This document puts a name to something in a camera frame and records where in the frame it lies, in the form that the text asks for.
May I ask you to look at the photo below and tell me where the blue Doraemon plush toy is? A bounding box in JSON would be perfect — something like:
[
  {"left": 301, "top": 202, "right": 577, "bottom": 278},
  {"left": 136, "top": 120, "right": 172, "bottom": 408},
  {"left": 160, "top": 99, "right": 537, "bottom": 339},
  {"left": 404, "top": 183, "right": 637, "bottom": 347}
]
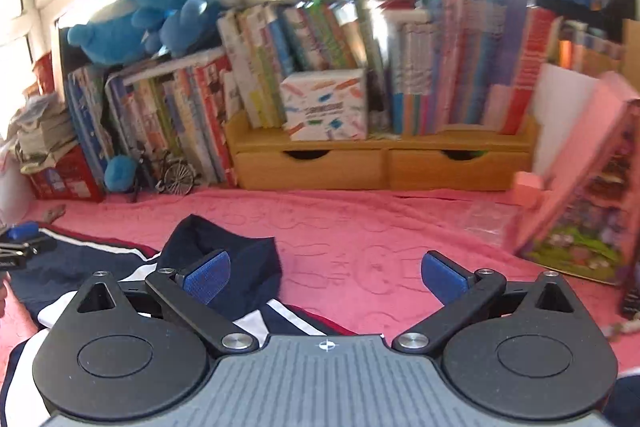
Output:
[{"left": 67, "top": 0, "right": 221, "bottom": 66}]

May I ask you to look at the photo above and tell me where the row of books left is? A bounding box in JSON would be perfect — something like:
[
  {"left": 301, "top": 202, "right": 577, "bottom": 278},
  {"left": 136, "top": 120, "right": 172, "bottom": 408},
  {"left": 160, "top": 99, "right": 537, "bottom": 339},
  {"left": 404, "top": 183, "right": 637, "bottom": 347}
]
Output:
[{"left": 63, "top": 48, "right": 238, "bottom": 186}]

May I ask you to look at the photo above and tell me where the navy white jacket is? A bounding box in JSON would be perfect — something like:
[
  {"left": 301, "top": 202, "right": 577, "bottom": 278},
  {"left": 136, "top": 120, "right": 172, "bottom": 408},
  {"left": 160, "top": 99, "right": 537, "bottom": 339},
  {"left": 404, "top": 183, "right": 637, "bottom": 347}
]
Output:
[{"left": 1, "top": 216, "right": 639, "bottom": 426}]

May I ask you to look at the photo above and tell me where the row of books on shelf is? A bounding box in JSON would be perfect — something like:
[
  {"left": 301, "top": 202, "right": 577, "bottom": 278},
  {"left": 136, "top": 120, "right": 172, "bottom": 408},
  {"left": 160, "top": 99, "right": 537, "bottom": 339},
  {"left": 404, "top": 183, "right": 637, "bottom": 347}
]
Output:
[{"left": 218, "top": 0, "right": 555, "bottom": 136}]

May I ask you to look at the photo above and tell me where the blue round plush pendant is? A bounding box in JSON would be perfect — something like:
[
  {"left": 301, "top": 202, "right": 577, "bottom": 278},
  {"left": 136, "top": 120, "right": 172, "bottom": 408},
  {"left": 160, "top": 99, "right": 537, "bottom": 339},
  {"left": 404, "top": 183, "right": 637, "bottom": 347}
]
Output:
[{"left": 104, "top": 155, "right": 137, "bottom": 193}]

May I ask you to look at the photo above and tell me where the red plastic crate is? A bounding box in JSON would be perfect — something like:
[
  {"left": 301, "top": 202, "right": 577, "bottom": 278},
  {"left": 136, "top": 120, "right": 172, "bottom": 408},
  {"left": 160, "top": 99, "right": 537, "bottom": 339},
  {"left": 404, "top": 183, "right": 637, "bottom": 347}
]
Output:
[{"left": 25, "top": 144, "right": 104, "bottom": 202}]

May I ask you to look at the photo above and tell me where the pink embossed table mat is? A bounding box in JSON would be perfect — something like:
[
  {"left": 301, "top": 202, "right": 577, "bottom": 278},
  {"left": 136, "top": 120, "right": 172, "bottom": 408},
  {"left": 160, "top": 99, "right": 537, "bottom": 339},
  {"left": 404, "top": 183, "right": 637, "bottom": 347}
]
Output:
[{"left": 0, "top": 185, "right": 640, "bottom": 377}]

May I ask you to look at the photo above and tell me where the person left hand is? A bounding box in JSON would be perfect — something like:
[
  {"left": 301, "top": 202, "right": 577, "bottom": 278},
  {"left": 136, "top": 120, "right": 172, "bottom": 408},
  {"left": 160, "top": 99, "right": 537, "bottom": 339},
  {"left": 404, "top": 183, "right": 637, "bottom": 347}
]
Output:
[{"left": 0, "top": 277, "right": 9, "bottom": 318}]

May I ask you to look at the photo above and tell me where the miniature black bicycle model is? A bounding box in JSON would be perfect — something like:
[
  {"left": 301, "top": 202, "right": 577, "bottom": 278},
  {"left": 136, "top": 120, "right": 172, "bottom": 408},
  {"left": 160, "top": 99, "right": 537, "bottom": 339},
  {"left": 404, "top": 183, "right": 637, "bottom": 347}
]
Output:
[{"left": 130, "top": 150, "right": 201, "bottom": 202}]

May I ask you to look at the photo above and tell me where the white colourful patterned box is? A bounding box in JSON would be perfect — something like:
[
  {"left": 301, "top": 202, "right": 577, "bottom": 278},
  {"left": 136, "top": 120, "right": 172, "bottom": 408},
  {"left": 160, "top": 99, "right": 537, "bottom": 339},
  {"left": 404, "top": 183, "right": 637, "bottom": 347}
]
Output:
[{"left": 280, "top": 68, "right": 368, "bottom": 141}]

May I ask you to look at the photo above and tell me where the stack of papers and booklets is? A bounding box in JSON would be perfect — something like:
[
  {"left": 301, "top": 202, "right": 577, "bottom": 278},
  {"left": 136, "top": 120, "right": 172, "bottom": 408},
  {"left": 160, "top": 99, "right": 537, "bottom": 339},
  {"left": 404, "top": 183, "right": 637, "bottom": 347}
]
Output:
[{"left": 9, "top": 93, "right": 78, "bottom": 174}]

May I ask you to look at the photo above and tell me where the wooden desktop drawer shelf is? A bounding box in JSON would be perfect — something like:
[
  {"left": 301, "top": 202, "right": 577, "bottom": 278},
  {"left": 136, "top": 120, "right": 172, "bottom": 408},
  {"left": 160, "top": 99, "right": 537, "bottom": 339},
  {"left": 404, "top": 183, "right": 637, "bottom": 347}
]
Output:
[{"left": 226, "top": 112, "right": 539, "bottom": 192}]

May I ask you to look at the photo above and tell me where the pink illustrated box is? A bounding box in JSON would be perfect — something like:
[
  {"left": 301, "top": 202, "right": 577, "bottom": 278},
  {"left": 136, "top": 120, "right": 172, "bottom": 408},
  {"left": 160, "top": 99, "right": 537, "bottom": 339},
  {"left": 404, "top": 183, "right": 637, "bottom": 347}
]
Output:
[{"left": 514, "top": 70, "right": 640, "bottom": 287}]

